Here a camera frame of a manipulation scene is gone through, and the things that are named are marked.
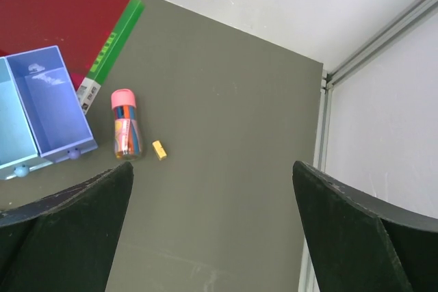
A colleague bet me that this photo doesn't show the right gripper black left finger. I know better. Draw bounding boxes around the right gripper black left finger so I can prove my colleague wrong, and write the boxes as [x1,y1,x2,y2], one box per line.
[1,162,133,291]

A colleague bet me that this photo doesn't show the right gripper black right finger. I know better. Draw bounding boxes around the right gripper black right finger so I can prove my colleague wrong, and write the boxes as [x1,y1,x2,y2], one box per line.
[292,161,437,291]

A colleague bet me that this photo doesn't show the light blue drawer box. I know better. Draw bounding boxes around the light blue drawer box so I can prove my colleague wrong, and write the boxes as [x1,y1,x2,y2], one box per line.
[0,57,51,180]

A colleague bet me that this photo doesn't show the purple plastic drawer box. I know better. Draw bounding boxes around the purple plastic drawer box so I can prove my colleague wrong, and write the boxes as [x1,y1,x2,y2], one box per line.
[5,46,98,163]

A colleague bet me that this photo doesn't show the pink-capped marker tube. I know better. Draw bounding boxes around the pink-capped marker tube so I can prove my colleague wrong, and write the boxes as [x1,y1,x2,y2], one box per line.
[111,89,142,159]

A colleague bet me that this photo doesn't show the small yellow eraser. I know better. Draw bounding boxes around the small yellow eraser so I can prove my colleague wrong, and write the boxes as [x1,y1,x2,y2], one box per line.
[152,140,167,161]

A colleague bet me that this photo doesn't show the green ring binder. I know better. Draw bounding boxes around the green ring binder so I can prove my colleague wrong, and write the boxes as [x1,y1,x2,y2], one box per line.
[77,0,144,114]

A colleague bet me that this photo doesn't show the red ring binder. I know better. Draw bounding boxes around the red ring binder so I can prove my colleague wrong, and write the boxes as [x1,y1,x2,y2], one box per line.
[1,0,130,88]

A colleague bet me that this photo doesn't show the aluminium frame post right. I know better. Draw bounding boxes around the aluminium frame post right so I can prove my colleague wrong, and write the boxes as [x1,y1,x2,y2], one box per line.
[298,0,438,292]

